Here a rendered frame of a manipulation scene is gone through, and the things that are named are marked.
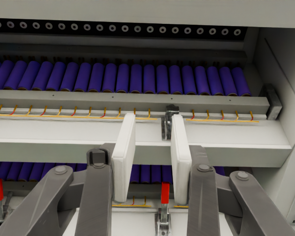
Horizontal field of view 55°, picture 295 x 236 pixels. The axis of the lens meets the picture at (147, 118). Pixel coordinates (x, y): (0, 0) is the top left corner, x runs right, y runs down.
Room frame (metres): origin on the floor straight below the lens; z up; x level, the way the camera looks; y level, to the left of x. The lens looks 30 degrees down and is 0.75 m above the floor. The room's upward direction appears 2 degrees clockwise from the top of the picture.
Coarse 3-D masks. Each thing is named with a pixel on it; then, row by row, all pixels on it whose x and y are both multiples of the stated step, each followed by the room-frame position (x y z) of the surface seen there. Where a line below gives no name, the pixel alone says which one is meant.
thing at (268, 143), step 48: (192, 48) 0.48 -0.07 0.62; (240, 48) 0.48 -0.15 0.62; (288, 96) 0.35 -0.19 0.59; (0, 144) 0.30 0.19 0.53; (48, 144) 0.30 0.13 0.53; (96, 144) 0.30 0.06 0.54; (144, 144) 0.30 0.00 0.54; (192, 144) 0.31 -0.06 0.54; (240, 144) 0.31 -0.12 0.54; (288, 144) 0.31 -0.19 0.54
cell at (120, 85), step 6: (120, 66) 0.43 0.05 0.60; (126, 66) 0.43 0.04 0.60; (120, 72) 0.42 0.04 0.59; (126, 72) 0.42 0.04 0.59; (120, 78) 0.40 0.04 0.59; (126, 78) 0.41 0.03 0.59; (120, 84) 0.39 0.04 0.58; (126, 84) 0.39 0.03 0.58; (120, 90) 0.38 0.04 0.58; (126, 90) 0.38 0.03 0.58
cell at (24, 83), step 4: (32, 64) 0.42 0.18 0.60; (36, 64) 0.43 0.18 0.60; (28, 68) 0.41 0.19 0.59; (32, 68) 0.42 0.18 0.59; (36, 68) 0.42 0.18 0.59; (28, 72) 0.40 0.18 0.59; (32, 72) 0.41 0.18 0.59; (36, 72) 0.42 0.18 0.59; (24, 76) 0.40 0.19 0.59; (28, 76) 0.40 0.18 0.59; (32, 76) 0.40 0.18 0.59; (36, 76) 0.41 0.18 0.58; (24, 80) 0.39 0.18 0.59; (28, 80) 0.39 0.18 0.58; (32, 80) 0.40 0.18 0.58; (20, 84) 0.38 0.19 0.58; (24, 84) 0.38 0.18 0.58; (28, 84) 0.38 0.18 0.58; (32, 84) 0.39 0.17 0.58; (24, 88) 0.38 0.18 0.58; (28, 88) 0.38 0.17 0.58
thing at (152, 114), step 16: (0, 112) 0.34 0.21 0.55; (16, 112) 0.34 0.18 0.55; (32, 112) 0.34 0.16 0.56; (48, 112) 0.34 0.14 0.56; (64, 112) 0.35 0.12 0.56; (80, 112) 0.35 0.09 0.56; (96, 112) 0.35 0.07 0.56; (112, 112) 0.35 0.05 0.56; (128, 112) 0.35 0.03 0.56; (144, 112) 0.35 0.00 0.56; (160, 112) 0.35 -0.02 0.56
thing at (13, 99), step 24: (0, 96) 0.35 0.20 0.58; (24, 96) 0.35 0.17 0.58; (48, 96) 0.35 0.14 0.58; (72, 96) 0.35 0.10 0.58; (96, 96) 0.35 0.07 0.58; (120, 96) 0.36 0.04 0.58; (144, 96) 0.36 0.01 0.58; (168, 96) 0.36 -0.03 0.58; (192, 96) 0.36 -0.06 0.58; (216, 96) 0.37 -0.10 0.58; (240, 96) 0.37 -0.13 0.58; (192, 120) 0.34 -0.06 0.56; (216, 120) 0.34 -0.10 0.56
